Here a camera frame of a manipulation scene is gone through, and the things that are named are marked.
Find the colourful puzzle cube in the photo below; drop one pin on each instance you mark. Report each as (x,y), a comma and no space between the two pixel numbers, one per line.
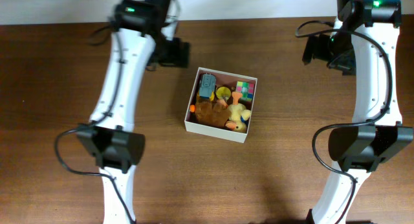
(246,89)

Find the yellow grey toy truck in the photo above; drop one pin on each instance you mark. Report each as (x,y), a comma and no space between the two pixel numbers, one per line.
(207,86)

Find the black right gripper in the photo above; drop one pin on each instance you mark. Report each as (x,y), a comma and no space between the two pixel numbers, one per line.
(347,67)

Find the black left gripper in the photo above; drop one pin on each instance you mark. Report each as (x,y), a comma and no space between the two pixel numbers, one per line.
(174,55)

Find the wooden yellow rattle drum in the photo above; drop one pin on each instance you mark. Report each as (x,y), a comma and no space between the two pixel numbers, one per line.
(224,93)

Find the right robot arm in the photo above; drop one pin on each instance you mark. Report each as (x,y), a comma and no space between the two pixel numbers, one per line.
(362,42)

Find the white box pink interior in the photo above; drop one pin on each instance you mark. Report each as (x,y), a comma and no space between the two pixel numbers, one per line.
(222,78)

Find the brown plush toy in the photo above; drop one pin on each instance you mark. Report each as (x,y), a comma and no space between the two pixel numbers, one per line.
(210,114)

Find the yellow plush duck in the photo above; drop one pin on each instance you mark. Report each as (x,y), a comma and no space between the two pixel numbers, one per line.
(239,114)

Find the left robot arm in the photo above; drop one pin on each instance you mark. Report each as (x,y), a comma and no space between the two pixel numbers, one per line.
(142,37)

